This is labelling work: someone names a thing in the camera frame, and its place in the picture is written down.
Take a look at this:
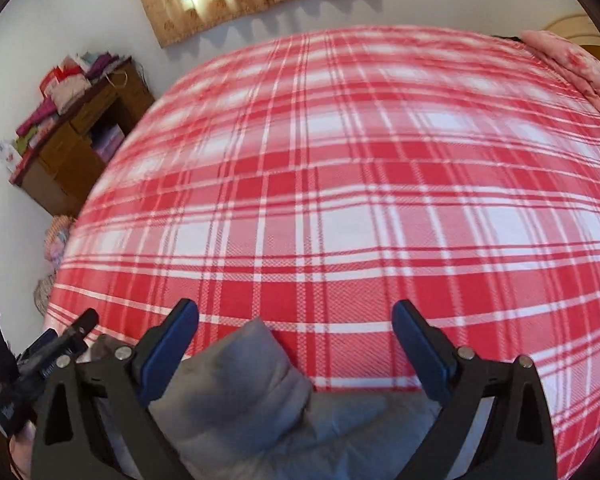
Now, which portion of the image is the brown wooden desk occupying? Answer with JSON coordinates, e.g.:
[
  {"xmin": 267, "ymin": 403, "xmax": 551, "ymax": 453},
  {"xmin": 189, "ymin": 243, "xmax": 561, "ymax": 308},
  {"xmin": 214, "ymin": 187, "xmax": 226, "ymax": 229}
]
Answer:
[{"xmin": 12, "ymin": 58, "xmax": 155, "ymax": 217}]

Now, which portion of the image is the pink floral pillow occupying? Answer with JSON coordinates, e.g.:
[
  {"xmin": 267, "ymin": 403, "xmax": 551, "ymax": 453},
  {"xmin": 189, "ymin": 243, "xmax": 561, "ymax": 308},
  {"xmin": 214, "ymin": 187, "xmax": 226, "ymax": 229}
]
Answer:
[{"xmin": 519, "ymin": 30, "xmax": 600, "ymax": 112}]

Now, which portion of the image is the white card with picture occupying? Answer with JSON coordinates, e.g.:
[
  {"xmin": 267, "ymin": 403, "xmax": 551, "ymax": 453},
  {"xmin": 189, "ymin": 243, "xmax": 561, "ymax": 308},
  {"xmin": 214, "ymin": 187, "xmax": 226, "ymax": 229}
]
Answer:
[{"xmin": 0, "ymin": 140, "xmax": 22, "ymax": 174}]

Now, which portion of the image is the green folded garment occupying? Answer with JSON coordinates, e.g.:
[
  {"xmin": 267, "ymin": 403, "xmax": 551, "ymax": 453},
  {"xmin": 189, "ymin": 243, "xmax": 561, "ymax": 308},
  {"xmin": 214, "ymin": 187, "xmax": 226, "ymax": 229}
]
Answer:
[{"xmin": 14, "ymin": 126, "xmax": 38, "ymax": 156}]

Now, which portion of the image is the pile of clothes on floor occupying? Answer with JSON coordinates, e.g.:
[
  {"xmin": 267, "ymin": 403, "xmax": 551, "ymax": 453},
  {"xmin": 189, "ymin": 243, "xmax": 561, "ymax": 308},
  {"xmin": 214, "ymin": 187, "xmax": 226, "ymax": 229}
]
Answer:
[{"xmin": 44, "ymin": 216, "xmax": 76, "ymax": 271}]

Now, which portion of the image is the purple folded garment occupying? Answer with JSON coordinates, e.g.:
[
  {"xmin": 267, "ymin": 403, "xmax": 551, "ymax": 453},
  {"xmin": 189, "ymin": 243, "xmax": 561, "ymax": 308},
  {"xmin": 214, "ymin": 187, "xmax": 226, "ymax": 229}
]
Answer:
[{"xmin": 85, "ymin": 52, "xmax": 120, "ymax": 80}]

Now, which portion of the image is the purple storage box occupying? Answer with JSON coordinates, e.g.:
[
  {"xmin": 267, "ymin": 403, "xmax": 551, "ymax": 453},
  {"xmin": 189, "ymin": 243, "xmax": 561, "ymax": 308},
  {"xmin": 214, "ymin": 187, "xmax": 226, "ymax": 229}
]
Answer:
[{"xmin": 93, "ymin": 125, "xmax": 125, "ymax": 164}]

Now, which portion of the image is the red cardboard box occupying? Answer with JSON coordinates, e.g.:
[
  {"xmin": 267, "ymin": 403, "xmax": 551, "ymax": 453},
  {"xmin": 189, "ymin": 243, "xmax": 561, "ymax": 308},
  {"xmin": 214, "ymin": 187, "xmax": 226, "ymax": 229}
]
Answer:
[{"xmin": 38, "ymin": 65, "xmax": 84, "ymax": 98}]

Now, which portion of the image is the magenta folded garment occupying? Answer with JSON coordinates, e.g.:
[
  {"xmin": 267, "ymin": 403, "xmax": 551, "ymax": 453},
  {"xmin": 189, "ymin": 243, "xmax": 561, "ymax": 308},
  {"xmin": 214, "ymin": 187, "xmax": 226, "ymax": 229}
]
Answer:
[{"xmin": 16, "ymin": 96, "xmax": 57, "ymax": 136}]

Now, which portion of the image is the beige folded garment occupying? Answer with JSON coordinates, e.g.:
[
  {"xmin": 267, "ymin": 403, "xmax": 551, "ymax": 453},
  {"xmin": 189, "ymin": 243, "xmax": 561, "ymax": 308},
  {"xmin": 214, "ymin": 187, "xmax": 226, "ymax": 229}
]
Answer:
[{"xmin": 50, "ymin": 75, "xmax": 92, "ymax": 115}]

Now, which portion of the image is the grey puffer jacket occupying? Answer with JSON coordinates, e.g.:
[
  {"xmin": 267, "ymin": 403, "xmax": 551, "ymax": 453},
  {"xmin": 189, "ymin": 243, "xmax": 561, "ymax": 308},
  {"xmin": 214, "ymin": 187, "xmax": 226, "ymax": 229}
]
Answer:
[{"xmin": 149, "ymin": 318, "xmax": 440, "ymax": 479}]

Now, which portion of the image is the grey woven basket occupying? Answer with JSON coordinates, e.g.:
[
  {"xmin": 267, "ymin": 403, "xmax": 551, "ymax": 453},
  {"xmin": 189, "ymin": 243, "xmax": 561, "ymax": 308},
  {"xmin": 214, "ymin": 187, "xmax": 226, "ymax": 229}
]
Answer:
[{"xmin": 33, "ymin": 274, "xmax": 56, "ymax": 316}]

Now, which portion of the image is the red plaid bed sheet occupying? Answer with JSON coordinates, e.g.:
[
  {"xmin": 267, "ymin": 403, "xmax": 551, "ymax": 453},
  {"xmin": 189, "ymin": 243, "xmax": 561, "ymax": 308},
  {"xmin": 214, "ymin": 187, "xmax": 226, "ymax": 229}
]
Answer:
[{"xmin": 45, "ymin": 26, "xmax": 600, "ymax": 479}]

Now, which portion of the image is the wooden headboard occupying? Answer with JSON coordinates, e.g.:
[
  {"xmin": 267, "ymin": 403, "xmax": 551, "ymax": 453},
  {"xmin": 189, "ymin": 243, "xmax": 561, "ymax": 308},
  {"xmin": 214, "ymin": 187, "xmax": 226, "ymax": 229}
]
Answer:
[{"xmin": 544, "ymin": 13, "xmax": 600, "ymax": 53}]

